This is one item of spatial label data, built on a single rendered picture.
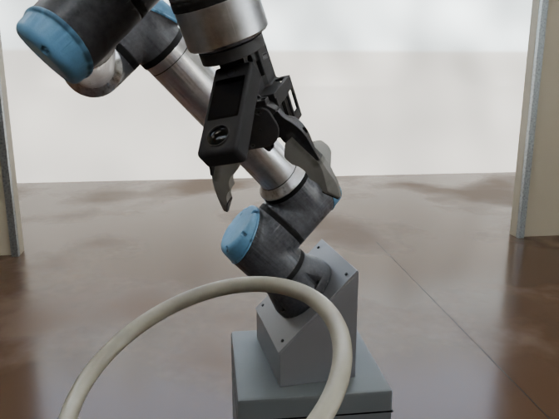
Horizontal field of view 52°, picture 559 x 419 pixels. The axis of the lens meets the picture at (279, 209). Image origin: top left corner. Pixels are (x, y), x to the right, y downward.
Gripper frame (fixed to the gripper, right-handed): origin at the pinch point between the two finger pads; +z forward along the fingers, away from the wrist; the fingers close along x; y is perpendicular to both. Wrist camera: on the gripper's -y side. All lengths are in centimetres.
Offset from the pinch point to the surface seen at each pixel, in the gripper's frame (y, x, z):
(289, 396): 36, 33, 74
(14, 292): 200, 340, 160
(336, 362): 2.3, 0.8, 27.9
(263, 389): 36, 40, 73
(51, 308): 184, 293, 164
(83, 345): 146, 234, 163
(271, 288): 21.3, 18.0, 28.8
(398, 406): 139, 46, 201
